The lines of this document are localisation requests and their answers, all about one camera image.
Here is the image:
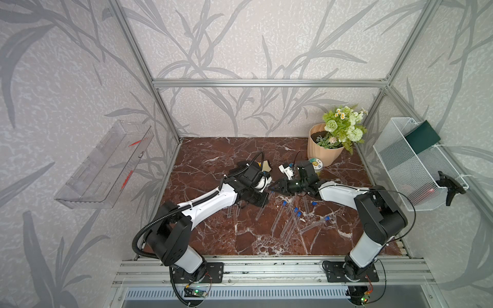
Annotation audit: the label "dark green card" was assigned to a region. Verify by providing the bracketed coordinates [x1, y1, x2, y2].
[404, 121, 441, 155]

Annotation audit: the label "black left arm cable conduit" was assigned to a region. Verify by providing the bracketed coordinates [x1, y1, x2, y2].
[131, 188, 220, 259]

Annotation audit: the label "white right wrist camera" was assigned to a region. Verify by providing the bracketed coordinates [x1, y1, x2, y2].
[279, 163, 295, 180]

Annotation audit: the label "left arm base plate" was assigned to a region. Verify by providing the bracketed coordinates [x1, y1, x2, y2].
[170, 261, 224, 284]

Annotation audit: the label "clear acrylic wall shelf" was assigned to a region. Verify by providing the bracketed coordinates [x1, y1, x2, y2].
[55, 120, 154, 209]

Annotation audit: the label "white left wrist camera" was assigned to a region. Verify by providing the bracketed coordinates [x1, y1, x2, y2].
[255, 173, 272, 192]

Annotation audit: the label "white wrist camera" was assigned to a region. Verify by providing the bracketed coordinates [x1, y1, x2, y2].
[255, 173, 272, 192]
[279, 163, 295, 180]

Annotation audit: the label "aluminium front rail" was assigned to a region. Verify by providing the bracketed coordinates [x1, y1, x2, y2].
[112, 255, 436, 287]

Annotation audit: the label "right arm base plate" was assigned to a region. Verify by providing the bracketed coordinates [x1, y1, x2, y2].
[322, 261, 380, 282]

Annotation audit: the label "white wire mesh basket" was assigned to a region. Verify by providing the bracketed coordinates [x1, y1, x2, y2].
[374, 118, 469, 211]

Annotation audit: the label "beige flower pot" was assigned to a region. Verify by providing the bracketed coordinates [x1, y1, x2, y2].
[307, 122, 345, 167]

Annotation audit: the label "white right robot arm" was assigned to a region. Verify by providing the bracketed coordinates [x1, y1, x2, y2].
[272, 160, 408, 269]

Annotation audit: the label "green round tape tin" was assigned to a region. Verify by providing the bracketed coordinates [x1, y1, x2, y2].
[309, 158, 324, 175]

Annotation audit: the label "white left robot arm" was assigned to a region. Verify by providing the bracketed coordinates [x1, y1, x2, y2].
[143, 161, 272, 275]

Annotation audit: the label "green white artificial flowers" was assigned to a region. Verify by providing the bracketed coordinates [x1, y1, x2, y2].
[315, 105, 368, 155]

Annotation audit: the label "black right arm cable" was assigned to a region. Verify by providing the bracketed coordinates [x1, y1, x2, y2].
[323, 184, 417, 243]

